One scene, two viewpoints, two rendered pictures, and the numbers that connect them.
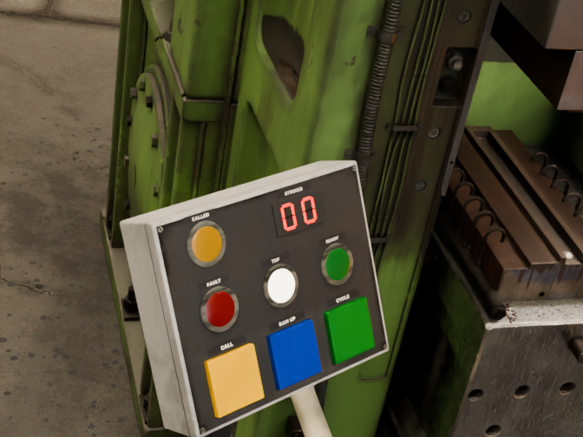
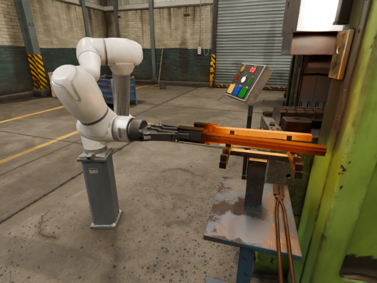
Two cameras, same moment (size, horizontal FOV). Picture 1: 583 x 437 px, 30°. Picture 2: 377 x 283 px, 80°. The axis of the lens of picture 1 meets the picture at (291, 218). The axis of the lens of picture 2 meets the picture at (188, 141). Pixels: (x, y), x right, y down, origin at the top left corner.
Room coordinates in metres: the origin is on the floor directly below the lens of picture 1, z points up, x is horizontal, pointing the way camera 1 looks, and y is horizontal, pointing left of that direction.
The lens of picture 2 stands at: (1.65, -1.77, 1.28)
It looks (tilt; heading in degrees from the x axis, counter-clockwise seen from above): 21 degrees down; 119
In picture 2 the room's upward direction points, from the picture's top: straight up
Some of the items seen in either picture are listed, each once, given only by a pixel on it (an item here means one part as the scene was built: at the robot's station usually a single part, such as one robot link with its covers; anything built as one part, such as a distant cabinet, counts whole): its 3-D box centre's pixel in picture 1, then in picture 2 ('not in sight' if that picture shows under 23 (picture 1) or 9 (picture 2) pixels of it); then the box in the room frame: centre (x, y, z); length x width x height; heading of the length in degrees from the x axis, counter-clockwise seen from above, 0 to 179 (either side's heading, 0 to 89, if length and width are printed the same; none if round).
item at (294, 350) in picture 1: (292, 354); (237, 90); (1.11, -0.03, 1.01); 0.07 x 0.05 x 0.07; 135
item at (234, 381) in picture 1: (232, 379); (231, 88); (1.04, 0.04, 1.01); 0.07 x 0.05 x 0.07; 135
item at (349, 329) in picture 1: (347, 329); (243, 92); (1.18, -0.10, 1.01); 0.07 x 0.05 x 0.07; 135
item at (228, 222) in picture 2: not in sight; (251, 208); (1.51, -1.02, 0.71); 0.40 x 0.30 x 0.02; 103
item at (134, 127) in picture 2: not in sight; (146, 130); (1.17, -1.21, 1.03); 0.09 x 0.08 x 0.07; 13
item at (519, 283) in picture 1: (503, 205); (316, 115); (1.67, -0.37, 0.96); 0.42 x 0.20 x 0.09; 20
